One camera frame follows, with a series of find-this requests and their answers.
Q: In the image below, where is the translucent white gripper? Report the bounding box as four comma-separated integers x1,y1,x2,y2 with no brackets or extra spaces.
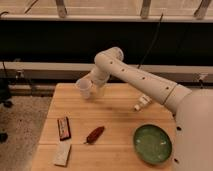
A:
91,84,106,98

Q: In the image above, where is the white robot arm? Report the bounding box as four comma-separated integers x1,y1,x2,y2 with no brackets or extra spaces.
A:
90,47,213,171

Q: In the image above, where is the green ceramic bowl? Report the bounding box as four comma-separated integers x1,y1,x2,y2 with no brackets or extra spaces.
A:
133,124,172,165

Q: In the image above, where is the red chili pepper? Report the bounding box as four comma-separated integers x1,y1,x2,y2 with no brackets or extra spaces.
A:
85,126,105,144

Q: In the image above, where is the dark brown rectangular box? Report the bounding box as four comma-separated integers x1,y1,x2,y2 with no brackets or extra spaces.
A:
57,117,71,141

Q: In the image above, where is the white tube bottle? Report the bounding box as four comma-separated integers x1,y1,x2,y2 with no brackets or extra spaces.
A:
134,94,152,111

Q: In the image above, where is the white rectangular sponge block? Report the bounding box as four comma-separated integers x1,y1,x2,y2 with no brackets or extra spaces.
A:
53,142,71,166

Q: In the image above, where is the black hanging cable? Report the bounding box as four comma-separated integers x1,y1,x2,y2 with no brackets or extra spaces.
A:
137,13,165,69

